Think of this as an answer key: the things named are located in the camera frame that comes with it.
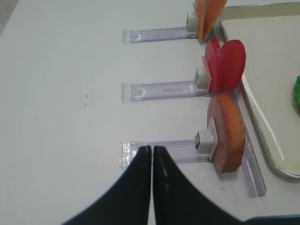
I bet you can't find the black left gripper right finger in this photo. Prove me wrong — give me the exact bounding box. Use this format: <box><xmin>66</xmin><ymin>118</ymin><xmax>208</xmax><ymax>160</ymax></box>
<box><xmin>153</xmin><ymin>146</ymin><xmax>243</xmax><ymax>225</ymax></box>

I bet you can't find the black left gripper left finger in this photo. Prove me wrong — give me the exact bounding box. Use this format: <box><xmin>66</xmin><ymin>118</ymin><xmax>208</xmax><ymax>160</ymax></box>
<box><xmin>64</xmin><ymin>146</ymin><xmax>151</xmax><ymax>225</ymax></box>

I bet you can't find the green lettuce leaf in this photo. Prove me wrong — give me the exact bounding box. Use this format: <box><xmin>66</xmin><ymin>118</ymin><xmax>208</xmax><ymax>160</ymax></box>
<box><xmin>293</xmin><ymin>75</ymin><xmax>300</xmax><ymax>106</ymax></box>

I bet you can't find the dark robot base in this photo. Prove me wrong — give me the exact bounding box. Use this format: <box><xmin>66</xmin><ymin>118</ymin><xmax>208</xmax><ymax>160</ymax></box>
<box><xmin>243</xmin><ymin>215</ymin><xmax>300</xmax><ymax>225</ymax></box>

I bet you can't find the clear tomato pusher track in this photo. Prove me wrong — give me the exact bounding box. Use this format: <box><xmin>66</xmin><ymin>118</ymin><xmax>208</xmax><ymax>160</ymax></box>
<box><xmin>121</xmin><ymin>81</ymin><xmax>213</xmax><ymax>103</ymax></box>

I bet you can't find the white tomato pusher block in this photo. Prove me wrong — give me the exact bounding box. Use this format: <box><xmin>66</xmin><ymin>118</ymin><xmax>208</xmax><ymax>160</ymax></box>
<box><xmin>195</xmin><ymin>67</ymin><xmax>211</xmax><ymax>92</ymax></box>

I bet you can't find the outer red tomato slice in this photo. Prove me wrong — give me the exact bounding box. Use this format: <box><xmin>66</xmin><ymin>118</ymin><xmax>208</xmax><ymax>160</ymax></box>
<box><xmin>204</xmin><ymin>38</ymin><xmax>223</xmax><ymax>93</ymax></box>

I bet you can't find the red tomato slice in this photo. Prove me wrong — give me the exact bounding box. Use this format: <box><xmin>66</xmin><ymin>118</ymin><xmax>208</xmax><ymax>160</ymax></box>
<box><xmin>204</xmin><ymin>38</ymin><xmax>223</xmax><ymax>93</ymax></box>
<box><xmin>221</xmin><ymin>40</ymin><xmax>246</xmax><ymax>91</ymax></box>

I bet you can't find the inner red tomato slice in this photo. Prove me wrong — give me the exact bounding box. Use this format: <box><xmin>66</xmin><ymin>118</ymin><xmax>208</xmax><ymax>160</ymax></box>
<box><xmin>221</xmin><ymin>40</ymin><xmax>246</xmax><ymax>91</ymax></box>

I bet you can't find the clear cheese pusher track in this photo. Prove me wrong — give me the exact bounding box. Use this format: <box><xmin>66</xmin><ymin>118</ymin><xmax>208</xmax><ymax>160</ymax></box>
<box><xmin>122</xmin><ymin>27</ymin><xmax>197</xmax><ymax>45</ymax></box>

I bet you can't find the white cheese pusher block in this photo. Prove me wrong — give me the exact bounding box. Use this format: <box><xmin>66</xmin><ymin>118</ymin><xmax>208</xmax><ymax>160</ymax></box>
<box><xmin>186</xmin><ymin>11</ymin><xmax>199</xmax><ymax>34</ymax></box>

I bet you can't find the inner orange cheese slice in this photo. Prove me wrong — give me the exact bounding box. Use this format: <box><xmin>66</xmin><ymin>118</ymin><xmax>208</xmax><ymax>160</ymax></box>
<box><xmin>203</xmin><ymin>0</ymin><xmax>227</xmax><ymax>39</ymax></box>

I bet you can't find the orange cheese slice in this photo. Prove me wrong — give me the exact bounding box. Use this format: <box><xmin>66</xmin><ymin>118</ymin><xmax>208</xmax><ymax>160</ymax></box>
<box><xmin>193</xmin><ymin>0</ymin><xmax>209</xmax><ymax>41</ymax></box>
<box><xmin>203</xmin><ymin>0</ymin><xmax>227</xmax><ymax>39</ymax></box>

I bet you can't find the outer orange cheese slice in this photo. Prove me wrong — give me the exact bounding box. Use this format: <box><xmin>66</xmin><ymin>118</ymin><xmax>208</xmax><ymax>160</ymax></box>
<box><xmin>193</xmin><ymin>0</ymin><xmax>209</xmax><ymax>41</ymax></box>

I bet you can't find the clear left bun pusher track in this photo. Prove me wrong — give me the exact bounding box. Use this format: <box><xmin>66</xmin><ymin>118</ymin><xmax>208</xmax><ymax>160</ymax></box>
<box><xmin>120</xmin><ymin>140</ymin><xmax>210</xmax><ymax>168</ymax></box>

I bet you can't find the white bun pusher block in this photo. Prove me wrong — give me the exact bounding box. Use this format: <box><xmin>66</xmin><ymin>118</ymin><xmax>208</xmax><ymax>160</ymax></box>
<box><xmin>194</xmin><ymin>130</ymin><xmax>218</xmax><ymax>158</ymax></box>

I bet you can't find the upright bun slice left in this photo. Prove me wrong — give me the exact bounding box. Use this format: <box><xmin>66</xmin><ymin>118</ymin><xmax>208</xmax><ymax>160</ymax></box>
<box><xmin>207</xmin><ymin>93</ymin><xmax>246</xmax><ymax>173</ymax></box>

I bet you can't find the silver metal tray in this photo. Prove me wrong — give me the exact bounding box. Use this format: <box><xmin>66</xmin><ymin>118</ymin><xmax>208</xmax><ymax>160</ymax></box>
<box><xmin>220</xmin><ymin>2</ymin><xmax>300</xmax><ymax>179</ymax></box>

